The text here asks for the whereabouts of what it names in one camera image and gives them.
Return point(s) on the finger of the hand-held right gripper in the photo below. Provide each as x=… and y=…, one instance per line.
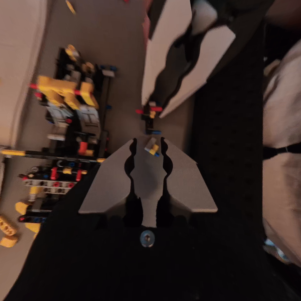
x=164, y=28
x=207, y=58

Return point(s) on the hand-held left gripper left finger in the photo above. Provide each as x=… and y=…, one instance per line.
x=108, y=188

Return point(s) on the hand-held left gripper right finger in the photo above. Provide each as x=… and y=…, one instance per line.
x=188, y=188

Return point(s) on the small yellow grey lego connector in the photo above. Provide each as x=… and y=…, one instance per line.
x=152, y=147

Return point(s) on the black yellow lego car chassis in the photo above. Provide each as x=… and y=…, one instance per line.
x=70, y=105

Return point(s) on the yellow lego pin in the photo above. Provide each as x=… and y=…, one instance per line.
x=70, y=7

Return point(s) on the yellow thick lego beam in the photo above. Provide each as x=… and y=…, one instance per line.
x=8, y=225

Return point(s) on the yellow curved lego piece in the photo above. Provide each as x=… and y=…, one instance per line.
x=9, y=241

